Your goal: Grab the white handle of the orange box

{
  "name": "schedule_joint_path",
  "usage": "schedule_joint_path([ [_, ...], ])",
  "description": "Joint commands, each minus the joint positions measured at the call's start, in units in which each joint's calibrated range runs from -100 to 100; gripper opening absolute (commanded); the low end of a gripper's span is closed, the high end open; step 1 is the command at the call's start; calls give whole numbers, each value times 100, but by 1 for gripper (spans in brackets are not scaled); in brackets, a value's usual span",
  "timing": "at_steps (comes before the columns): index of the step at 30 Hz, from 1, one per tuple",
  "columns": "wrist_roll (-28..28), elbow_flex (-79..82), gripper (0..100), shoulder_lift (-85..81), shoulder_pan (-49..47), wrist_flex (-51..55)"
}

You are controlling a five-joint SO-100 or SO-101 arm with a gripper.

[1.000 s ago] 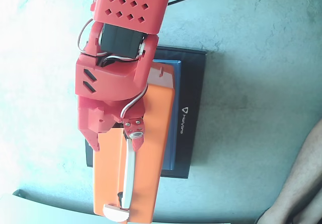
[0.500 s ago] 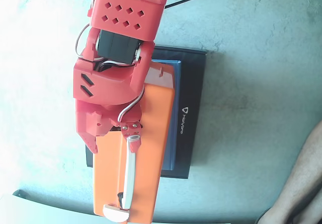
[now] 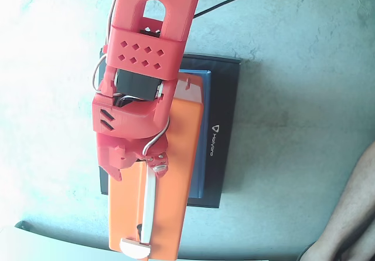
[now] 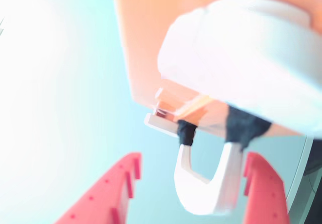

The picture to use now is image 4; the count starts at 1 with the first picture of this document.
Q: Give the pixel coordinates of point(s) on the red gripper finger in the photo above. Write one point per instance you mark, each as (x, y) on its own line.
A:
(105, 196)
(266, 196)

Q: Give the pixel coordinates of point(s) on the orange plastic box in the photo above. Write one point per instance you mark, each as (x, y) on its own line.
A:
(141, 32)

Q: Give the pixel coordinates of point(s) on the large black tape wrap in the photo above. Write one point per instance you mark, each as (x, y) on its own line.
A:
(244, 128)

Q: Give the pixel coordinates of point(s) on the small black tape wrap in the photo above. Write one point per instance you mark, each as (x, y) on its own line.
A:
(186, 133)

